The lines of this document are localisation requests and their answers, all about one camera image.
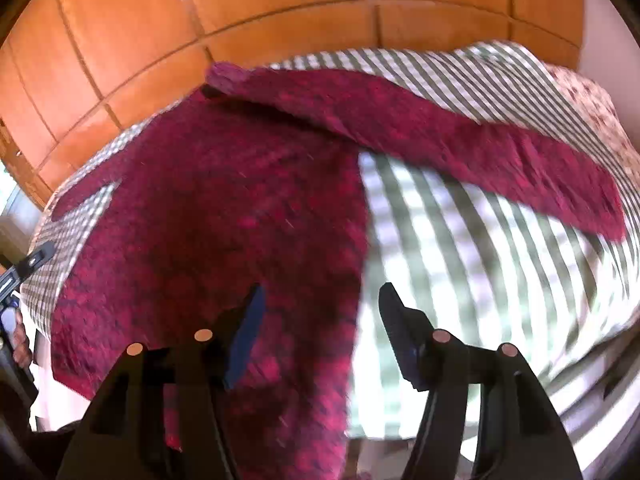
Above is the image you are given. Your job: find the red floral knit garment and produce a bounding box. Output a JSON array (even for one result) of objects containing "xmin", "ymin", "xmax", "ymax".
[{"xmin": 52, "ymin": 63, "xmax": 628, "ymax": 479}]

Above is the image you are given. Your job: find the person's left hand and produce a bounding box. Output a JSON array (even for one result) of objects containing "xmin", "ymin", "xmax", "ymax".
[{"xmin": 12, "ymin": 309, "xmax": 32, "ymax": 370}]

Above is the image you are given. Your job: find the wooden wardrobe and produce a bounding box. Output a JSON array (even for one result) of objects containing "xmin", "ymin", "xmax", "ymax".
[{"xmin": 1, "ymin": 0, "xmax": 584, "ymax": 206}]

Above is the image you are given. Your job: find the floral bed cover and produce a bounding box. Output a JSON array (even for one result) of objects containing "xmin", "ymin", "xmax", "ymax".
[{"xmin": 544, "ymin": 63, "xmax": 639, "ymax": 168}]

